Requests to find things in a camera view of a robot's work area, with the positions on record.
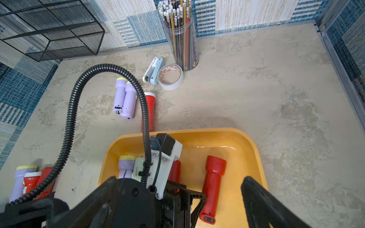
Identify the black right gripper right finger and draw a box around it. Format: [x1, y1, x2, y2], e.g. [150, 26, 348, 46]
[241, 176, 309, 228]

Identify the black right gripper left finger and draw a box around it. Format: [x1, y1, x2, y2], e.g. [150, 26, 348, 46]
[47, 176, 118, 228]

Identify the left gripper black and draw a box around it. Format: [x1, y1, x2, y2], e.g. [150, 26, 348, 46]
[111, 179, 206, 228]

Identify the all red flashlight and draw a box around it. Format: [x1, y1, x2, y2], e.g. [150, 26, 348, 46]
[168, 160, 181, 183]

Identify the red flashlight silver reflector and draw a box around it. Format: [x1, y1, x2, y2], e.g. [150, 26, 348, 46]
[199, 155, 227, 225]

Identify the purple flashlight yellow rim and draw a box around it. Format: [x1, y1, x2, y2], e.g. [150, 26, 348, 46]
[118, 155, 136, 179]

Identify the mint green flashlight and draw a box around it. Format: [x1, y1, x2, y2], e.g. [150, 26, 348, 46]
[132, 157, 145, 182]

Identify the purple flashlight right of pair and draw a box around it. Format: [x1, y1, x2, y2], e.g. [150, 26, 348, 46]
[121, 82, 137, 119]

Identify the purple flashlight of pair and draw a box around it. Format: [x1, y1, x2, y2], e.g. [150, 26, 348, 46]
[121, 82, 137, 119]
[113, 78, 128, 115]

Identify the purple flashlight left of pair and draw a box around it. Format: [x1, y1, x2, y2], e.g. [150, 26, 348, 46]
[113, 78, 128, 115]

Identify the white tape roll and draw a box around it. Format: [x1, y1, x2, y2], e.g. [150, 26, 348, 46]
[157, 64, 184, 91]

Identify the light blue stapler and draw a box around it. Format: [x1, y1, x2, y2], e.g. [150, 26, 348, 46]
[143, 57, 165, 86]

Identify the black mesh shelf rack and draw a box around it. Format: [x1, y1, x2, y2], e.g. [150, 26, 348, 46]
[1, 1, 105, 62]

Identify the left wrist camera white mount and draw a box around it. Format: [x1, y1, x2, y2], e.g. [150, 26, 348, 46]
[146, 133, 183, 200]

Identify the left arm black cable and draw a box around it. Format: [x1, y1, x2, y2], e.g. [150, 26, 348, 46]
[7, 63, 152, 206]

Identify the purple flashlight near left wall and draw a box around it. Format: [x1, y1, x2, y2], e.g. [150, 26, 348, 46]
[9, 164, 38, 202]

